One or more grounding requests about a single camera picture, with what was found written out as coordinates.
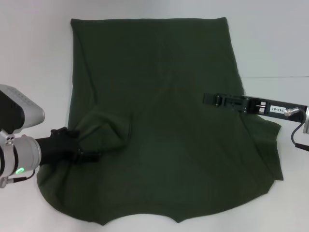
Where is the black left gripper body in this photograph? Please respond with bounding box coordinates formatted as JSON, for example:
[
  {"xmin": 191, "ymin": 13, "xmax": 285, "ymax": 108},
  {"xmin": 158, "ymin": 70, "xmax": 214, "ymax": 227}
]
[{"xmin": 36, "ymin": 126, "xmax": 82, "ymax": 168}]

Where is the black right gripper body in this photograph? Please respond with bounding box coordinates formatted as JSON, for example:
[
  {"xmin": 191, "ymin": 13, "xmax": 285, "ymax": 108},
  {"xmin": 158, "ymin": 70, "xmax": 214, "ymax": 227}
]
[{"xmin": 231, "ymin": 95, "xmax": 309, "ymax": 124}]

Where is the dark green shirt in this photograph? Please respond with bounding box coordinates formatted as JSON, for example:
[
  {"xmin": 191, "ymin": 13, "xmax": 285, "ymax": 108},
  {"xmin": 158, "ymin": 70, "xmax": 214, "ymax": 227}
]
[{"xmin": 36, "ymin": 16, "xmax": 283, "ymax": 219}]

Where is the left arm grey cable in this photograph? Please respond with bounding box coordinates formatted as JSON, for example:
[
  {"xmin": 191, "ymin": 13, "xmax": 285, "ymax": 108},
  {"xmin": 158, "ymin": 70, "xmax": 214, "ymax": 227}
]
[{"xmin": 0, "ymin": 168, "xmax": 37, "ymax": 189}]

